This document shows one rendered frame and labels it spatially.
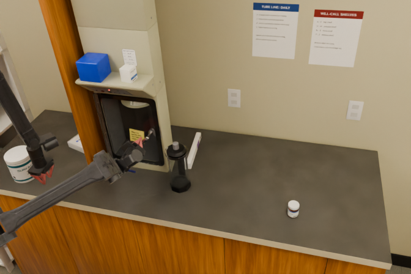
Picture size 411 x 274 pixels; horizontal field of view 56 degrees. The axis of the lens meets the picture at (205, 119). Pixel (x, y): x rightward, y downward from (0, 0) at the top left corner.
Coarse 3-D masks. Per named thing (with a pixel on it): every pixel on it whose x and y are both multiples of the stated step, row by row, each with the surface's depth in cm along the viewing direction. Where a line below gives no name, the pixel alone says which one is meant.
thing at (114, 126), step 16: (112, 96) 178; (128, 96) 176; (112, 112) 184; (128, 112) 181; (144, 112) 178; (112, 128) 190; (128, 128) 187; (144, 128) 184; (112, 144) 197; (144, 144) 190; (160, 144) 187; (144, 160) 197; (160, 160) 194
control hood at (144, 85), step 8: (112, 72) 170; (80, 80) 166; (104, 80) 165; (112, 80) 164; (120, 80) 164; (136, 80) 163; (144, 80) 163; (152, 80) 166; (88, 88) 172; (112, 88) 164; (120, 88) 161; (128, 88) 159; (136, 88) 158; (144, 88) 159; (152, 88) 167; (144, 96) 170; (152, 96) 169
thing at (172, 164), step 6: (186, 150) 178; (168, 156) 175; (180, 156) 175; (186, 156) 176; (168, 162) 179; (174, 162) 176; (180, 162) 177; (186, 162) 180; (174, 168) 178; (180, 168) 179; (186, 168) 181; (174, 174) 181; (180, 174) 181; (186, 174) 183; (174, 180) 183; (180, 180) 183; (186, 180) 185; (174, 186) 186; (180, 186) 185
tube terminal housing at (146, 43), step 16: (80, 32) 164; (96, 32) 162; (112, 32) 160; (128, 32) 158; (144, 32) 156; (96, 48) 167; (112, 48) 164; (128, 48) 162; (144, 48) 160; (160, 48) 170; (112, 64) 169; (144, 64) 165; (160, 64) 173; (160, 80) 175; (160, 96) 177; (160, 112) 179
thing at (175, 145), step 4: (172, 144) 175; (176, 144) 175; (180, 144) 179; (168, 148) 177; (172, 148) 177; (176, 148) 176; (180, 148) 177; (184, 148) 177; (168, 152) 176; (172, 152) 175; (176, 152) 175; (180, 152) 175; (184, 152) 176; (172, 156) 174; (176, 156) 174
